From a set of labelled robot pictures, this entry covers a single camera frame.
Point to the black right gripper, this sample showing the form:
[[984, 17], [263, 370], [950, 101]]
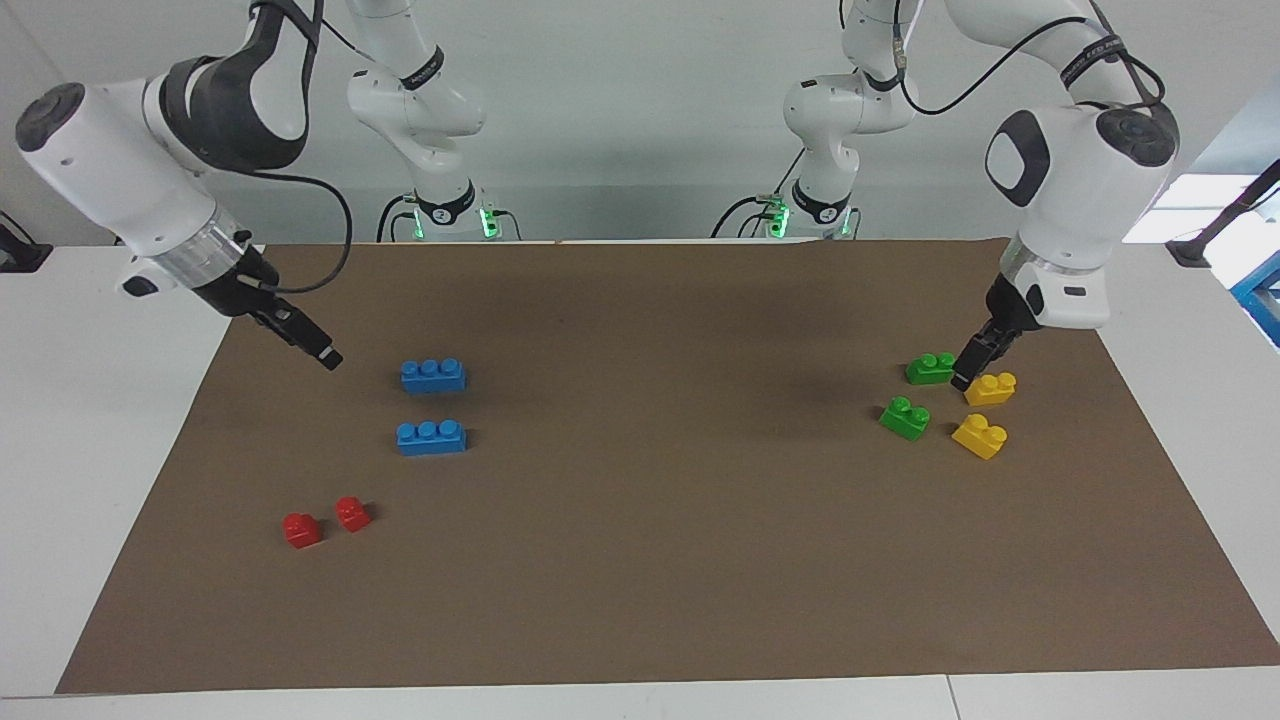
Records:
[[240, 285]]

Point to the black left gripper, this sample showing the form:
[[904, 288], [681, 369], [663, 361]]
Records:
[[1010, 300]]

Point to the green two-stud block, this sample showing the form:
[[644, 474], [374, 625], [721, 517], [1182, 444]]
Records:
[[928, 371], [904, 419]]

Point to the blue three-stud block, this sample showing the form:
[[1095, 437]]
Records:
[[432, 377], [431, 439]]

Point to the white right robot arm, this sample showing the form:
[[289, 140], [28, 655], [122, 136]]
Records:
[[110, 170]]

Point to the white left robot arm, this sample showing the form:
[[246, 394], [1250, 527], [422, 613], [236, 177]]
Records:
[[1090, 200]]

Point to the yellow two-stud block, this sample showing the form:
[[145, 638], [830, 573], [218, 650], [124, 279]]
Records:
[[980, 438], [992, 390]]

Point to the red one-stud block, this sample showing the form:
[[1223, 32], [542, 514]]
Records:
[[301, 532], [352, 515]]

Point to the blue crate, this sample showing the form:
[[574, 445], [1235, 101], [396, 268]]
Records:
[[1262, 295]]

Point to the brown table mat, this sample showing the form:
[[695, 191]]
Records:
[[640, 560]]

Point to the black camera stand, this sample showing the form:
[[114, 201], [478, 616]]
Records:
[[1195, 250]]

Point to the black clamp mount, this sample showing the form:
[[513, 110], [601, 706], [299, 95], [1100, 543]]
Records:
[[25, 255]]

